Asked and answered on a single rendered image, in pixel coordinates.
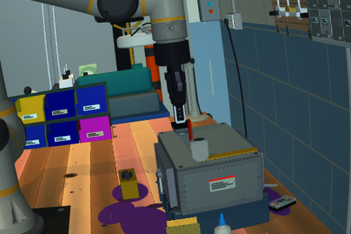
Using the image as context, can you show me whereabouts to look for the magenta bin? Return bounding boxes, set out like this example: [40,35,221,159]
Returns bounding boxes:
[78,116,113,144]

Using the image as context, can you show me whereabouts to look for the small yellow box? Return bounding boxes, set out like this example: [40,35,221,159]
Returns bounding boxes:
[118,168,140,201]

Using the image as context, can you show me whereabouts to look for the orange and black cylinder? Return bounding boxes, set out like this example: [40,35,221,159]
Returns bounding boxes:
[144,43,162,98]

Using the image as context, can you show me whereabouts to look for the grey case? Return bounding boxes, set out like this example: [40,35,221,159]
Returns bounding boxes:
[107,90,163,120]

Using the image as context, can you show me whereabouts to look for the white round disc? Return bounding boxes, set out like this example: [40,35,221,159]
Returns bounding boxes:
[116,23,155,50]

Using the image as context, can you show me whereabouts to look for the yellow bin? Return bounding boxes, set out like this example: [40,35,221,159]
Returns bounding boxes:
[15,94,47,124]

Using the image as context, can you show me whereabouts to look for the teal case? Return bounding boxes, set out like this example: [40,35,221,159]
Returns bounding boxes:
[75,63,154,99]

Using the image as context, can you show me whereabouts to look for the dark bin rack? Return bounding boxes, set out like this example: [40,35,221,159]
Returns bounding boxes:
[10,81,114,151]

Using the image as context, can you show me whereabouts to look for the grey panel board on pole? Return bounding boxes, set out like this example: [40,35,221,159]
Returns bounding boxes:
[301,0,351,234]

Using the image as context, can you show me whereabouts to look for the white glue bottle blue cap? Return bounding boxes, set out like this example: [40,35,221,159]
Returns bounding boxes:
[213,213,233,234]

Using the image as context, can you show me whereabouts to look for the white block with pins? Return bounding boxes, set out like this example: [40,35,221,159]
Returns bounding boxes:
[58,64,77,90]

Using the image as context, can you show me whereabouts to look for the black cable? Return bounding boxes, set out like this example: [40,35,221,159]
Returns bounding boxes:
[224,18,248,140]

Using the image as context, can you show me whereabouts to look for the black tray with circuit board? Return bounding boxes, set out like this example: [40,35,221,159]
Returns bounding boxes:
[268,195,298,213]

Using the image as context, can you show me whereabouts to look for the grey outlet box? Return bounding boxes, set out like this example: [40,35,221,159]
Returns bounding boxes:
[224,12,244,31]

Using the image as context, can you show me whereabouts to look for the red and white label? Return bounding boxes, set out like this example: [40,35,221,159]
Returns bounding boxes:
[208,175,237,194]

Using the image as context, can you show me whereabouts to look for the blue bin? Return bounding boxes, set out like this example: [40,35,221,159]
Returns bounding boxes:
[45,120,80,147]
[44,90,77,121]
[23,123,48,150]
[75,84,108,117]

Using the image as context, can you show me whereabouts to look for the light blue door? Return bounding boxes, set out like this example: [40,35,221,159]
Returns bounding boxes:
[188,20,232,129]

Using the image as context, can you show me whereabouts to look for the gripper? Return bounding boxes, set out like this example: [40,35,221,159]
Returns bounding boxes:
[154,39,193,125]

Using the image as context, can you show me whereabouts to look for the grey control box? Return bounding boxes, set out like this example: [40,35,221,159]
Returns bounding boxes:
[196,0,222,23]

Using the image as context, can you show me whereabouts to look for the yellow sponge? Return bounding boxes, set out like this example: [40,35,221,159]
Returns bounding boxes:
[165,216,202,234]

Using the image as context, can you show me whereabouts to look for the black flat sheet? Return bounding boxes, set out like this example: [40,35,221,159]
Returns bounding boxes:
[30,204,72,234]

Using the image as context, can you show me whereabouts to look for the grey side door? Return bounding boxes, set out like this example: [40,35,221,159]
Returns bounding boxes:
[154,142,180,211]

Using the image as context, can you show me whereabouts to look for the white hook tool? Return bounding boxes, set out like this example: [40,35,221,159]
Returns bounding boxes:
[268,0,309,20]

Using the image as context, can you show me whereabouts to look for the white wall pipes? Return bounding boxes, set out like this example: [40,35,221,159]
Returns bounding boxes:
[40,2,61,90]

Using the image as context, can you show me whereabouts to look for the grey lock housing box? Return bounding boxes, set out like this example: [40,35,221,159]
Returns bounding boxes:
[154,122,265,217]

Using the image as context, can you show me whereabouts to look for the light green block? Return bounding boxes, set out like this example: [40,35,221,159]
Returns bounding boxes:
[78,63,99,78]

